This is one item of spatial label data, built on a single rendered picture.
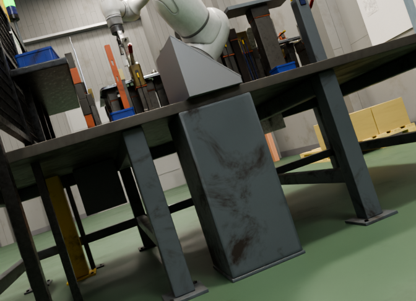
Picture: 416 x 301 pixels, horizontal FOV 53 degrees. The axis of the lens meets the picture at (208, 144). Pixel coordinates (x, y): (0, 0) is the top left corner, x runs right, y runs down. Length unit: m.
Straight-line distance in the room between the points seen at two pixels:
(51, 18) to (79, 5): 0.84
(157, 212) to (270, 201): 0.43
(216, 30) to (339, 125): 0.65
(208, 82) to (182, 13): 0.28
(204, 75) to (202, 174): 0.37
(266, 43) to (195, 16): 0.69
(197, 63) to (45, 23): 11.01
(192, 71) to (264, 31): 0.81
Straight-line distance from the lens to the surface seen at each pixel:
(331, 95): 1.87
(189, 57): 1.60
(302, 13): 2.44
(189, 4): 1.67
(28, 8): 12.72
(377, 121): 4.70
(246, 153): 1.62
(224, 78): 1.62
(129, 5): 2.63
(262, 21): 2.33
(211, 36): 1.75
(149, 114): 1.57
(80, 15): 12.53
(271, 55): 2.28
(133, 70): 2.27
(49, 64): 1.81
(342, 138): 1.86
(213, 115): 1.60
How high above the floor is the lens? 0.46
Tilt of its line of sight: 2 degrees up
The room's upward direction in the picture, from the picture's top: 18 degrees counter-clockwise
